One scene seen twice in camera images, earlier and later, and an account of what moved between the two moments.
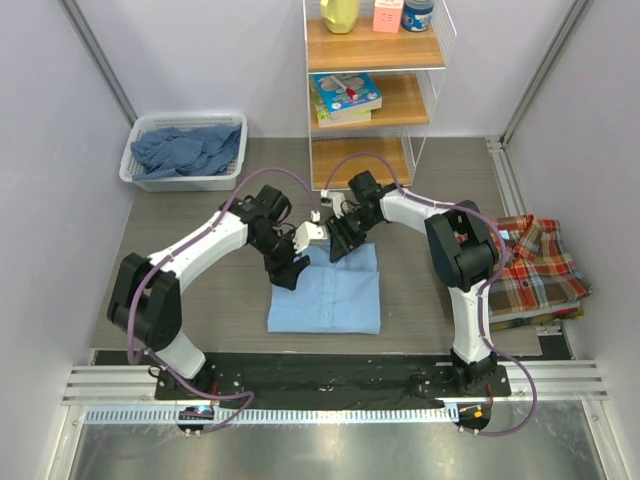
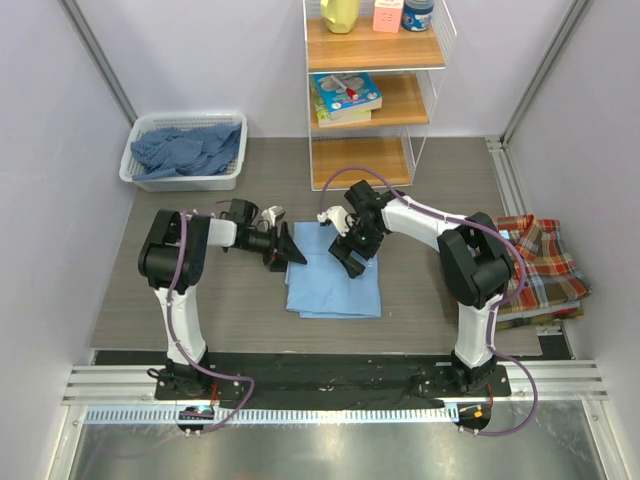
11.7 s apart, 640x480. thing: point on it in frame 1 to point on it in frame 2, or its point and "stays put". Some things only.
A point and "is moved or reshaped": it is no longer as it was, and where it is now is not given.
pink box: x=387 y=16 stays put
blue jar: x=416 y=15 stays put
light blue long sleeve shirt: x=340 y=297 is moved or reshaped
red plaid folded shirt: x=534 y=279 stays put
